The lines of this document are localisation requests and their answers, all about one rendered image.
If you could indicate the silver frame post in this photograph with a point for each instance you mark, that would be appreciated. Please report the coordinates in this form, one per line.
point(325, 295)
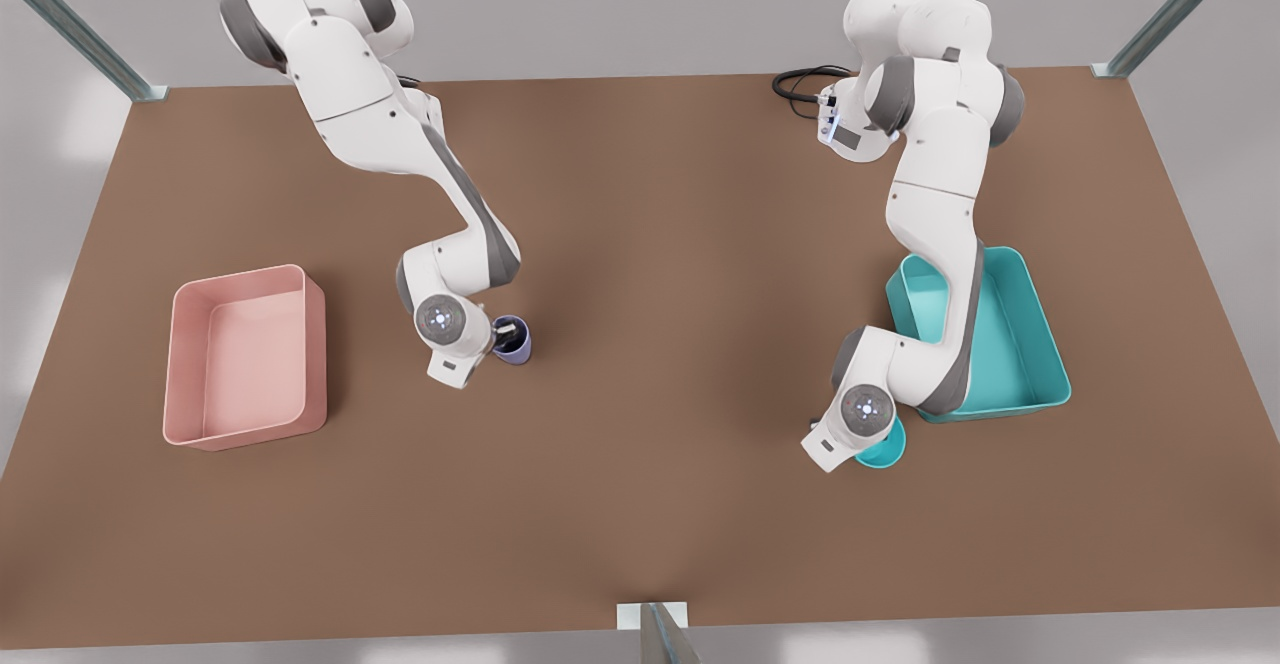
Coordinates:
point(662, 634)
point(1170, 9)
point(75, 29)

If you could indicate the teal plastic box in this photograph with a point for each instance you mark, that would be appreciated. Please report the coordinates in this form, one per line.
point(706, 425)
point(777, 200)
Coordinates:
point(1015, 344)

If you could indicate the pink plastic box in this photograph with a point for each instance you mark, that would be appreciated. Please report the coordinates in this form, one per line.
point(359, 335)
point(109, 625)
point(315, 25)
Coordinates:
point(246, 356)

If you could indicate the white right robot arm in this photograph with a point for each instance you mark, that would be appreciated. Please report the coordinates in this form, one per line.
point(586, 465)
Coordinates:
point(370, 114)

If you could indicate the teal bowl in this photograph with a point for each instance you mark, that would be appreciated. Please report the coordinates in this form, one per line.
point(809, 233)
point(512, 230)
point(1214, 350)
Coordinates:
point(885, 451)

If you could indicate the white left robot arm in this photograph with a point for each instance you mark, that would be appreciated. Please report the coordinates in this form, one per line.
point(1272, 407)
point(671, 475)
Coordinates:
point(935, 194)

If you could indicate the purple cup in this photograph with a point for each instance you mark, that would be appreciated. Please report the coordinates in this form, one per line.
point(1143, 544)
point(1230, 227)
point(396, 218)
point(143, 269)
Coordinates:
point(515, 347)

